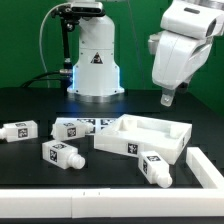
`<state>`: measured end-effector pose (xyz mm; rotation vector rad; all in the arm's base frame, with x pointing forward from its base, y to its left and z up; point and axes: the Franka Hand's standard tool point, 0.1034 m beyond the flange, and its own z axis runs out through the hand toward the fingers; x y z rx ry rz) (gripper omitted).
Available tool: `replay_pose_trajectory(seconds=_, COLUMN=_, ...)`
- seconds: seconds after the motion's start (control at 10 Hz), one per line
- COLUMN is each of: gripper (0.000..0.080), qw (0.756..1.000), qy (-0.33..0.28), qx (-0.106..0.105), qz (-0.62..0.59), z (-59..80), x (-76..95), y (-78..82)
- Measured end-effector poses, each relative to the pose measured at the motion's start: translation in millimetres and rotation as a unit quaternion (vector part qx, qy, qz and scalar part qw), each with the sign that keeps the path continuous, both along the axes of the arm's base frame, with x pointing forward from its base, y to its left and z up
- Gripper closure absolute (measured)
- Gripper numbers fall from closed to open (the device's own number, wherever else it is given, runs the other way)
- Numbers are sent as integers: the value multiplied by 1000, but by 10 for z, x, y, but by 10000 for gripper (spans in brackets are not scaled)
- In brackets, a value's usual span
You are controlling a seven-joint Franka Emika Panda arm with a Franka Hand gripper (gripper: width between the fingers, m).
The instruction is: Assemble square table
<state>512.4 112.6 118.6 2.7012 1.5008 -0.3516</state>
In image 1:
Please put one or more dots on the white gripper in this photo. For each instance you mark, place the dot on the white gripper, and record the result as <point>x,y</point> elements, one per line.
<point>177,57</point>

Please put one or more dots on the white square table top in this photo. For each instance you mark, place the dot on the white square table top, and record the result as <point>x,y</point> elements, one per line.
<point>130,135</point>

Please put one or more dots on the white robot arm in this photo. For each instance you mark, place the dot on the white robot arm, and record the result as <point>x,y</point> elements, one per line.
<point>96,76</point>

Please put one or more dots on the white sheet with tags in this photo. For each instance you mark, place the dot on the white sheet with tags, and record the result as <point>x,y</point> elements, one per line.
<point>98,123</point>

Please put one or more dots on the white L-shaped obstacle fence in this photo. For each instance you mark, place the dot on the white L-shaped obstacle fence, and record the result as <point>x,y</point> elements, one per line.
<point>208,200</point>

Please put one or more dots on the black camera on stand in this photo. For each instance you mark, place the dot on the black camera on stand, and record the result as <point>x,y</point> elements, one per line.
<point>70,15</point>

